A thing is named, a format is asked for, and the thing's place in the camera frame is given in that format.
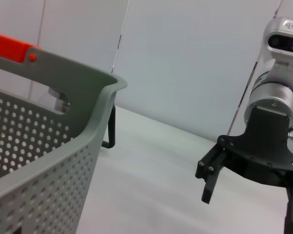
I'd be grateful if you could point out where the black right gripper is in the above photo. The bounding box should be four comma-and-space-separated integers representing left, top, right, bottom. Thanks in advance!
196, 106, 293, 234

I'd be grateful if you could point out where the grey perforated storage bin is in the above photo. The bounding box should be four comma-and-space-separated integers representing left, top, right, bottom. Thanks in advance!
0, 47, 128, 234

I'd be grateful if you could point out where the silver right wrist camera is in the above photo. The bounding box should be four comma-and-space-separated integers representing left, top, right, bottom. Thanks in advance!
263, 17, 293, 74

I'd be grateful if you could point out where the orange bin handle clip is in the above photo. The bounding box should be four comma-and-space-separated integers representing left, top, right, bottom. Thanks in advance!
0, 31, 43, 63

